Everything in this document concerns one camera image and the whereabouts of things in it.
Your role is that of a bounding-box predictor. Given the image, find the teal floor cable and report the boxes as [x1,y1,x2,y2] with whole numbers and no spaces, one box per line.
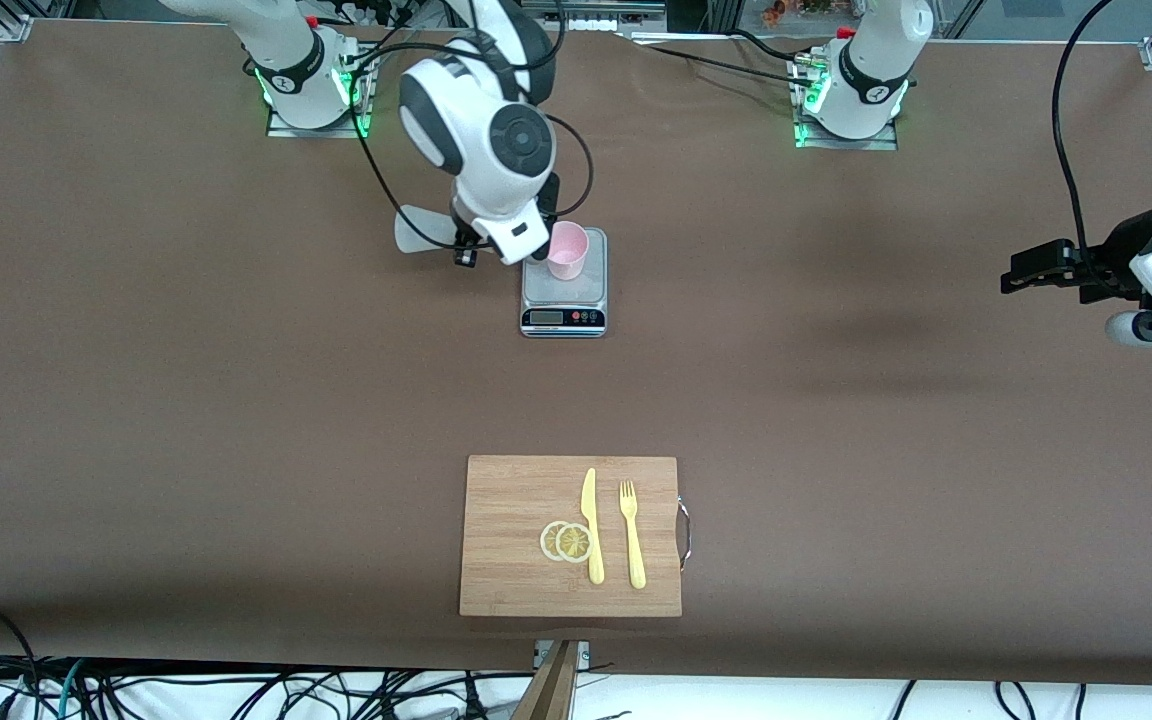
[54,660,87,720]

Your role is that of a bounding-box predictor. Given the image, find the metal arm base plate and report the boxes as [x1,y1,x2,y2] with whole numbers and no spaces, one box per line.
[794,50,899,151]
[266,45,378,139]

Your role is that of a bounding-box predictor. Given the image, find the yellow plastic fork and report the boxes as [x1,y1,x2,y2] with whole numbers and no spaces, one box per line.
[619,480,648,590]

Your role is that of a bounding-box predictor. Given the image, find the grey power strip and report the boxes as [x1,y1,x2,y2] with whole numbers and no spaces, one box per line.
[556,0,669,33]

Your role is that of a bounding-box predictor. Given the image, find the black cable on table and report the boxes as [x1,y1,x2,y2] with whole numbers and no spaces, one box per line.
[626,28,827,87]

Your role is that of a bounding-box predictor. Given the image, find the yellow plastic knife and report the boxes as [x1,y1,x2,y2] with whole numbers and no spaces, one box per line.
[581,467,606,586]

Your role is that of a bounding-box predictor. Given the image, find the wooden post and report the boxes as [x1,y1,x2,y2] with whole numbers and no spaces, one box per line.
[511,640,582,720]

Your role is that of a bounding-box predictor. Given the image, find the small orange red items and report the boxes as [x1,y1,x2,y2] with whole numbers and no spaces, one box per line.
[761,0,842,26]

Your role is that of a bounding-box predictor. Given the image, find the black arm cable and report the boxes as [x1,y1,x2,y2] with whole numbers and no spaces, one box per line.
[1053,0,1117,291]
[341,0,597,256]

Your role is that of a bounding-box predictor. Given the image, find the pink plastic cup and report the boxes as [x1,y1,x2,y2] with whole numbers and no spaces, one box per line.
[546,221,591,282]

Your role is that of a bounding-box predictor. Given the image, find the brown table cover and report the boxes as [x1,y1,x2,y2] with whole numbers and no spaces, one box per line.
[0,18,1152,687]

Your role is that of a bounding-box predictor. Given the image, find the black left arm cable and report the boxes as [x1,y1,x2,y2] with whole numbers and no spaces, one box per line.
[1053,0,1117,291]

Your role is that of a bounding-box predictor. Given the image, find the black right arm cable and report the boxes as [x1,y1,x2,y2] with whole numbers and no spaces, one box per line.
[341,0,597,256]

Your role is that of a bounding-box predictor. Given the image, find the wooden cutting board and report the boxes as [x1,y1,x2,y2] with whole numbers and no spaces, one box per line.
[459,455,683,618]

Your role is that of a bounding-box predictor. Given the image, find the translucent sauce bottle orange cap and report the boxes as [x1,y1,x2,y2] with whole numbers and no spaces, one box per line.
[394,205,469,257]

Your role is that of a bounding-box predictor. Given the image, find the silver digital kitchen scale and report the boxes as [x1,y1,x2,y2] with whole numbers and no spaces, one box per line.
[520,227,608,339]

